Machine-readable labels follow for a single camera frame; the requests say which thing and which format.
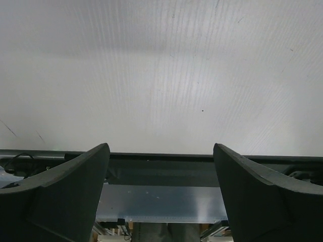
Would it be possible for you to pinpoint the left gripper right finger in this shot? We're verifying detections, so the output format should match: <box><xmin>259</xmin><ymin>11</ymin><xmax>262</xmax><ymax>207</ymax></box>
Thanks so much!
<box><xmin>213</xmin><ymin>143</ymin><xmax>322</xmax><ymax>241</ymax></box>

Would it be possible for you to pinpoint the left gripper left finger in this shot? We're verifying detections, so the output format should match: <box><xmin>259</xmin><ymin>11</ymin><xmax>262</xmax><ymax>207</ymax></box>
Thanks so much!
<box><xmin>1</xmin><ymin>143</ymin><xmax>110</xmax><ymax>241</ymax></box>

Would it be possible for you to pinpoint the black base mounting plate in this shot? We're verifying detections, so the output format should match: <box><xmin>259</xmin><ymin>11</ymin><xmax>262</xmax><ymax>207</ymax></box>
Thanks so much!
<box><xmin>1</xmin><ymin>153</ymin><xmax>322</xmax><ymax>187</ymax></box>

